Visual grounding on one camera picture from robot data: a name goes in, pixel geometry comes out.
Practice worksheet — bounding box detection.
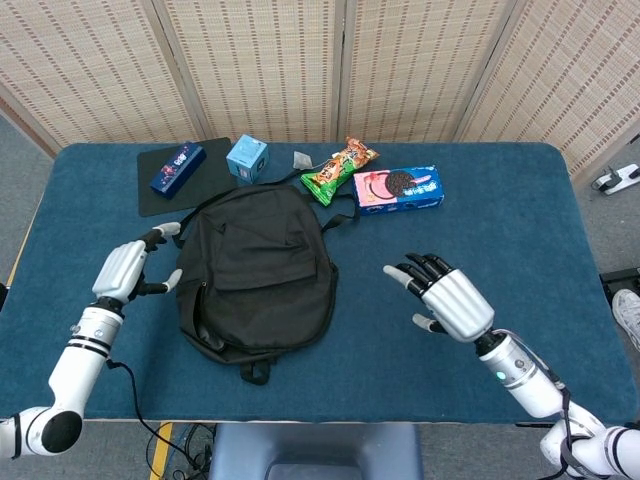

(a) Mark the long dark blue box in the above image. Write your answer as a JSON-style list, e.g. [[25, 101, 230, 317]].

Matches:
[[149, 141, 208, 200]]

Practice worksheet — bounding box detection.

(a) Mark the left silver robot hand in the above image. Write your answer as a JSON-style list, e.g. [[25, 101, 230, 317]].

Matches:
[[91, 221, 184, 305]]

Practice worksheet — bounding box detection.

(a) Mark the blue table cloth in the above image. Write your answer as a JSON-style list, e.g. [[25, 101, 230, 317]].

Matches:
[[0, 142, 639, 426]]

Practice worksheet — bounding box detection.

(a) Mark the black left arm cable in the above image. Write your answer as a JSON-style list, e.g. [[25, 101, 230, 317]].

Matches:
[[104, 359, 201, 480]]

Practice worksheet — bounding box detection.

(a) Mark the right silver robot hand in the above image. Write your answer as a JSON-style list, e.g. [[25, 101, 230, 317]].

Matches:
[[382, 252, 496, 344]]

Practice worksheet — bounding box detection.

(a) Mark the green and orange snack bag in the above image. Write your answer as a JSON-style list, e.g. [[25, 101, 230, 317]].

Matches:
[[299, 136, 380, 207]]

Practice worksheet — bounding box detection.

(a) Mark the black stand foot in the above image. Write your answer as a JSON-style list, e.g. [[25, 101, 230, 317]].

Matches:
[[598, 268, 640, 296]]

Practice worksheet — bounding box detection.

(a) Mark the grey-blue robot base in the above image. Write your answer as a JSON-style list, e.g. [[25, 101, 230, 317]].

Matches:
[[207, 423, 425, 480]]

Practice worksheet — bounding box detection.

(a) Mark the black fabric backpack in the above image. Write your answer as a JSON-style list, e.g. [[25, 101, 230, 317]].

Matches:
[[172, 172, 361, 386]]

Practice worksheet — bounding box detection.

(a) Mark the white sneaker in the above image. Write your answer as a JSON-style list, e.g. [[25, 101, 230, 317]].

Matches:
[[610, 288, 640, 354]]

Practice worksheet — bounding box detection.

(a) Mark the light blue cube box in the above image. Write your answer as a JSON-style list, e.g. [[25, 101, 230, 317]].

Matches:
[[225, 133, 270, 185]]

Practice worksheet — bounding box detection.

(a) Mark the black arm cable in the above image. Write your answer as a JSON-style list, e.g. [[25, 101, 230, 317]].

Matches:
[[509, 332, 575, 479], [104, 359, 201, 480]]

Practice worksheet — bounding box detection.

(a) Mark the black mouse pad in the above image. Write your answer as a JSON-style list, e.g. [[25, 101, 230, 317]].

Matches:
[[136, 137, 240, 218]]

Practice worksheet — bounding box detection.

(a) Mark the black floor cable bundle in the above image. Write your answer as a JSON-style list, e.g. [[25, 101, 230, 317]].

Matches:
[[177, 423, 216, 474]]

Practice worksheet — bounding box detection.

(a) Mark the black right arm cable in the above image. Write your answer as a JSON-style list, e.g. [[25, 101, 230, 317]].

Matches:
[[509, 332, 575, 479]]

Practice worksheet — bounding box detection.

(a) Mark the blue cookie box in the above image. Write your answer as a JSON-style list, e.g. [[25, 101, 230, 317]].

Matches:
[[352, 164, 446, 217]]

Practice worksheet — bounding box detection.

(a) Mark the white floor device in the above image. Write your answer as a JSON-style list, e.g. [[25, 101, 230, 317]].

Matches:
[[591, 163, 640, 196]]

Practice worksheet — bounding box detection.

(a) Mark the woven folding screen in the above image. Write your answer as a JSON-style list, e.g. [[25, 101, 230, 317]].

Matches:
[[0, 0, 640, 181]]

